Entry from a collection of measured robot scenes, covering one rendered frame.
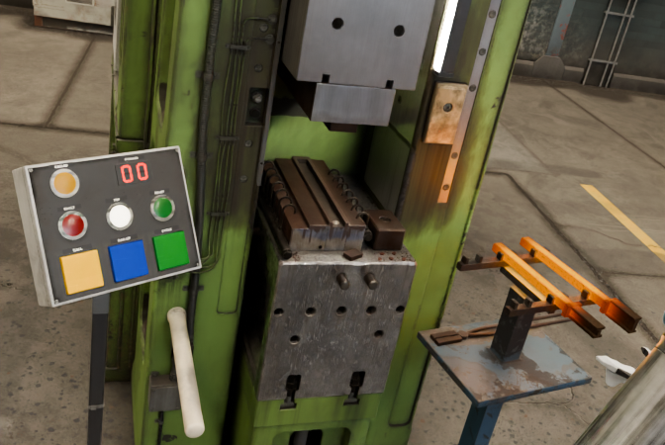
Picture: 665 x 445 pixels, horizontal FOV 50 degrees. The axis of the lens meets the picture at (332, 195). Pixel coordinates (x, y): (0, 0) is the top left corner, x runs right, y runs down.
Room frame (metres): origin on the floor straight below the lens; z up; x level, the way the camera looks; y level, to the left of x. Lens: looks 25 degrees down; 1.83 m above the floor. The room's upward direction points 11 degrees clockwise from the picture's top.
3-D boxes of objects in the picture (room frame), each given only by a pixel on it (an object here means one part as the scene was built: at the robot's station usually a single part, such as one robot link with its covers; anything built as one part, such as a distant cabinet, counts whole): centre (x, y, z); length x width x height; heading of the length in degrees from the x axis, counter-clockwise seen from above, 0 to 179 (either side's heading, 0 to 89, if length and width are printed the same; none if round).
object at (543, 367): (1.68, -0.56, 0.67); 0.40 x 0.30 x 0.02; 120
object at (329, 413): (1.86, 0.02, 0.23); 0.55 x 0.37 x 0.47; 21
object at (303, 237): (1.83, 0.07, 0.96); 0.42 x 0.20 x 0.09; 21
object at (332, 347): (1.86, 0.02, 0.69); 0.56 x 0.38 x 0.45; 21
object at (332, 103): (1.83, 0.07, 1.32); 0.42 x 0.20 x 0.10; 21
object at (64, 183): (1.25, 0.53, 1.16); 0.05 x 0.03 x 0.04; 111
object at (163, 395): (1.61, 0.37, 0.36); 0.09 x 0.07 x 0.12; 111
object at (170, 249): (1.34, 0.33, 1.01); 0.07 x 0.05 x 0.07; 136
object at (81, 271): (1.19, 0.46, 1.01); 0.07 x 0.05 x 0.07; 136
